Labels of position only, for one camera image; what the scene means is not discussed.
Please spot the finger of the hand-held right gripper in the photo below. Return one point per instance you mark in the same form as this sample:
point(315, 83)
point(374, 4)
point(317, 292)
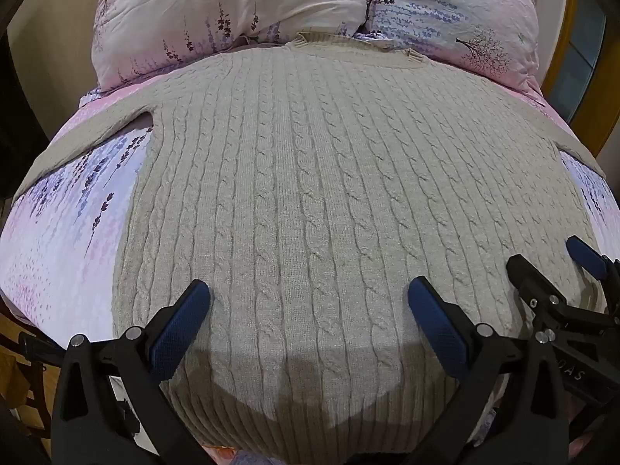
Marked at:
point(533, 283)
point(586, 256)

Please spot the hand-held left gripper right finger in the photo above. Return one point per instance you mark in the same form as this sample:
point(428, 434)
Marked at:
point(438, 332)

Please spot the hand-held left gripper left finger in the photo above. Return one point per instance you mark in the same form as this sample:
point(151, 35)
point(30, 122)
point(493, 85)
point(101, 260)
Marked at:
point(177, 332)

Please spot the pink floral bed sheet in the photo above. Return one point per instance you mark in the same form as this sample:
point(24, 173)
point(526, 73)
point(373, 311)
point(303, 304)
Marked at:
point(72, 232)

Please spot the dark wooden nightstand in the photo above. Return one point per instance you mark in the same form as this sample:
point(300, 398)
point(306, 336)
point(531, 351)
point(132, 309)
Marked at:
point(10, 121)

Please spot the white floral tree-print pillow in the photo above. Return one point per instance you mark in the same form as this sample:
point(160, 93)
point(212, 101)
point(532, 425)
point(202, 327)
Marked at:
point(455, 14)

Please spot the pink floral pillow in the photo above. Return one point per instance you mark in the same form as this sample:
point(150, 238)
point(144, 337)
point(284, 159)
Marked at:
point(218, 14)

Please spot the wooden frame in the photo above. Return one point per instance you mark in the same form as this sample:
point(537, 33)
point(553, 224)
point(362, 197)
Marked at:
point(571, 82)

